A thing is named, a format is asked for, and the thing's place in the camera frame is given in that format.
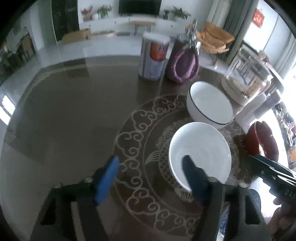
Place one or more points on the red flower plate back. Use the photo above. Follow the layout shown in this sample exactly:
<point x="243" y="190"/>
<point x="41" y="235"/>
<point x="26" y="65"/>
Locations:
<point x="259" y="140"/>

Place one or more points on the green potted plant right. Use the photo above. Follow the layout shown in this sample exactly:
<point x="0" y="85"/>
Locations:
<point x="179" y="13"/>

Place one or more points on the white red can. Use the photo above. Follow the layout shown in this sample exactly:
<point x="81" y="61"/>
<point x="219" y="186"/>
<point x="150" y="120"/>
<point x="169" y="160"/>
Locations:
<point x="153" y="55"/>

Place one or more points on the green potted plant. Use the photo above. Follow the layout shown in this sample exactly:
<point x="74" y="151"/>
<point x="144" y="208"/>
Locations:
<point x="104" y="11"/>
<point x="179" y="13"/>

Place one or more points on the glass electric kettle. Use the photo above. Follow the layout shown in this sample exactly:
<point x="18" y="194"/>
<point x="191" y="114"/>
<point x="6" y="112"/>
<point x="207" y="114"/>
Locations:
<point x="247" y="77"/>

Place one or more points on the white bowl dark rim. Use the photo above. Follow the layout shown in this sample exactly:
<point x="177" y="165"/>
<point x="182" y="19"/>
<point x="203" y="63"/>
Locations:
<point x="208" y="104"/>

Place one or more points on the red wall hanging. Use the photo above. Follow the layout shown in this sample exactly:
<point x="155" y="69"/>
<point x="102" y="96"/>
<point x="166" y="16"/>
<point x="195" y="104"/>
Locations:
<point x="258" y="18"/>

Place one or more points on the plain white bowl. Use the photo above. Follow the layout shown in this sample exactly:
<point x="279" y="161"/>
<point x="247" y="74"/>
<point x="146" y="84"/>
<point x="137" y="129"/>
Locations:
<point x="207" y="148"/>

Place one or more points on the black television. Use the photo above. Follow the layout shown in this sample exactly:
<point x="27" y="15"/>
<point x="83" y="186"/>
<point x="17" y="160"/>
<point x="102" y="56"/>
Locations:
<point x="140" y="7"/>

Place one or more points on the red flower vase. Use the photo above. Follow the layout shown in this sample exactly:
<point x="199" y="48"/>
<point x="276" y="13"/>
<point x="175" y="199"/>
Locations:
<point x="87" y="13"/>

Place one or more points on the small dark potted plant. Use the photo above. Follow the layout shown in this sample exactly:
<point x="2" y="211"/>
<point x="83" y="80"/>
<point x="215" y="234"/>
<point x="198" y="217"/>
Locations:
<point x="166" y="14"/>

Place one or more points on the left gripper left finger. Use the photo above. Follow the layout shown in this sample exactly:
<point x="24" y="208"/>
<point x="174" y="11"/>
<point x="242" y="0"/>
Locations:
<point x="55" y="221"/>

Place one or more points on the green potted plant left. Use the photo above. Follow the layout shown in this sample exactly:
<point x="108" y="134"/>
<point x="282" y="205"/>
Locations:
<point x="104" y="11"/>

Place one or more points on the person right hand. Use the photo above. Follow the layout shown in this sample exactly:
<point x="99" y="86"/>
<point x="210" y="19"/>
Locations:
<point x="282" y="219"/>

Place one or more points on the orange lounge chair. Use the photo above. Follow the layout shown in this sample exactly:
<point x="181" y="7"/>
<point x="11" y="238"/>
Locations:
<point x="214" y="40"/>

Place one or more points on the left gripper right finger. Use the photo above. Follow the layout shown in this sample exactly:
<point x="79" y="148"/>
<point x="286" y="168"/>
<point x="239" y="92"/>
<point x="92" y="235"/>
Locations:
<point x="245" y="221"/>

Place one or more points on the wooden bench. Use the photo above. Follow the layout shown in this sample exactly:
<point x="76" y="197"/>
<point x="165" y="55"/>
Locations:
<point x="147" y="24"/>

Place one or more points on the blue patterned porcelain bowl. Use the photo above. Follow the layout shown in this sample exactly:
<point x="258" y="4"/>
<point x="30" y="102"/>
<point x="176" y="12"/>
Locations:
<point x="224" y="219"/>

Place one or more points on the cardboard box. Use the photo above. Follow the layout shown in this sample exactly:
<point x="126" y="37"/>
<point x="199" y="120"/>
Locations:
<point x="76" y="36"/>

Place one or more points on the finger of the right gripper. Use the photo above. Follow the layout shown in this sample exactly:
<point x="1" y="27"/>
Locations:
<point x="263" y="167"/>

